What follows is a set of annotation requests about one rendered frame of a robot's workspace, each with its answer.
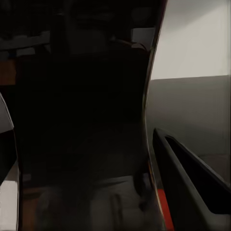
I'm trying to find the bottle of coffee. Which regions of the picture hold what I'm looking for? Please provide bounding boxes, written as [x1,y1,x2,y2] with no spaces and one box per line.
[0,0,168,231]

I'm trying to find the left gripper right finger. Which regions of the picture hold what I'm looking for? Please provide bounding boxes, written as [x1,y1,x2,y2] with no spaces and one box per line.
[153,128,231,231]

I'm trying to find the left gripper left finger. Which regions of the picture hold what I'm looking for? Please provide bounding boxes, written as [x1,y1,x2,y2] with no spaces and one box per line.
[0,130,17,186]

